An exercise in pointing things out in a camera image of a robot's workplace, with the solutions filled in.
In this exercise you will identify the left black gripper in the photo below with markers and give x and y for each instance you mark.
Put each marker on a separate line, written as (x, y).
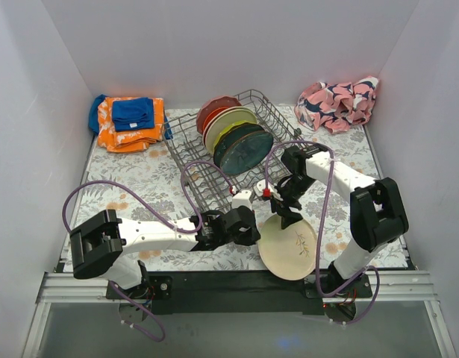
(249, 229)

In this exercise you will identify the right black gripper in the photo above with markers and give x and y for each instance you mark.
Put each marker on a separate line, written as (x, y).
(285, 209)

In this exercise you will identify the cream green plate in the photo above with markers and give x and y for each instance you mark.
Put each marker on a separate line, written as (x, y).
(289, 253)

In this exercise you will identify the dark teal plate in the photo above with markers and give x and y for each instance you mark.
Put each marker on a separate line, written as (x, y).
(242, 148)
(246, 153)

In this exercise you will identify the grey wire dish rack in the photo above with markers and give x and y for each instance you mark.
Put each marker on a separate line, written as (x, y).
(207, 185)

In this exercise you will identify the green polka dot scalloped plate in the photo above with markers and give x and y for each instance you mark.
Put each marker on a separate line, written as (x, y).
(232, 133)

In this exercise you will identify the pink and green branch plate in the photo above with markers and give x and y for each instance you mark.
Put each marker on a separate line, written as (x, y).
(243, 114)

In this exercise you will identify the orange plate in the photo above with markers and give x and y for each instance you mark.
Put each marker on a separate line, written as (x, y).
(210, 118)

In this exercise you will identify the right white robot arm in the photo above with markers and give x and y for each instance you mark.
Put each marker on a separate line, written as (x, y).
(377, 214)

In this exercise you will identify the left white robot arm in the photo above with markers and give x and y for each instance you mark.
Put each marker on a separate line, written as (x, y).
(103, 244)

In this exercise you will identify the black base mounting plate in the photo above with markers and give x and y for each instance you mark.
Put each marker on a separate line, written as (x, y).
(227, 292)

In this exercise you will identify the floral table mat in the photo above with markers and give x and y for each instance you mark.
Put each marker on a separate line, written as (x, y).
(140, 186)

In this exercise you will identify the pink navy floral cloth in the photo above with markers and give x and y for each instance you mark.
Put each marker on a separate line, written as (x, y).
(337, 107)

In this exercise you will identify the orange patterned cloth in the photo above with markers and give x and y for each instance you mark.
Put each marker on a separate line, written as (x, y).
(133, 139)

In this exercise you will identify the blue folded towel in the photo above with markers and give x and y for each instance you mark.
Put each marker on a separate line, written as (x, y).
(132, 115)

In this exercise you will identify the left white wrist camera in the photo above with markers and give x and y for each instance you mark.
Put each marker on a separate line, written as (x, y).
(242, 199)

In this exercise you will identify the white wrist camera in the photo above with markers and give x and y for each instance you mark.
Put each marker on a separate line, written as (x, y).
(242, 199)
(265, 190)

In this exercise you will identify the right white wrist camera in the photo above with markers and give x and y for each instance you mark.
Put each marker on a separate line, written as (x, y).
(265, 190)

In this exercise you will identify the aluminium frame rail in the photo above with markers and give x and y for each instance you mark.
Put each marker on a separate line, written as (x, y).
(395, 286)

